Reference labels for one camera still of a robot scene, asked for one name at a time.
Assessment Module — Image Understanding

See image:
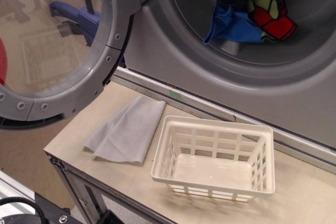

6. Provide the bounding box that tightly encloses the blue cloth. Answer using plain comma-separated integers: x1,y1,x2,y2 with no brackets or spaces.
203,0,269,45

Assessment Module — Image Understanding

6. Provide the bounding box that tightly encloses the red green patterned cloth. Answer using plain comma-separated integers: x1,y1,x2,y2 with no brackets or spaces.
247,0,297,41

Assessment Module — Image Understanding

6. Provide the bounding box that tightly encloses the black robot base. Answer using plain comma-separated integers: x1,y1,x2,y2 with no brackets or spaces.
1,193,81,223

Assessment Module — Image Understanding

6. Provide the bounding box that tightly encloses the grey washing machine body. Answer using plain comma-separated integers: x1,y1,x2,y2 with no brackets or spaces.
124,0,335,148

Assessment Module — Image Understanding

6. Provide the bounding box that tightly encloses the round washing machine door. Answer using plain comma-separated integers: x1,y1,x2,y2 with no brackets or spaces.
1,0,145,131

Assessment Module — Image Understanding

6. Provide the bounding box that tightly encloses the white plastic basket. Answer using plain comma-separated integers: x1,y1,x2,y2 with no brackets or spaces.
151,116,275,202

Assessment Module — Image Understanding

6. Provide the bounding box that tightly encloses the grey cloth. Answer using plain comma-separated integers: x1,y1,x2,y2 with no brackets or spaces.
82,95,166,165

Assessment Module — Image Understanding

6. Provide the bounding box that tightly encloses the red round object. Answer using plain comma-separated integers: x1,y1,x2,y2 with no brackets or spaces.
0,39,8,86

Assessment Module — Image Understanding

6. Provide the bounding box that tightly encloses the blue clamp handle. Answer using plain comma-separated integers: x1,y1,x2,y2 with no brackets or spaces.
49,1,101,47

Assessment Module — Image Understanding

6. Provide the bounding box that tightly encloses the aluminium table frame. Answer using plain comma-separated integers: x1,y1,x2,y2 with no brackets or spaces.
46,153,173,223

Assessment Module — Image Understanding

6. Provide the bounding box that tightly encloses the black cable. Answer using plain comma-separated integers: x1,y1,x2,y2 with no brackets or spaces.
0,196,48,224

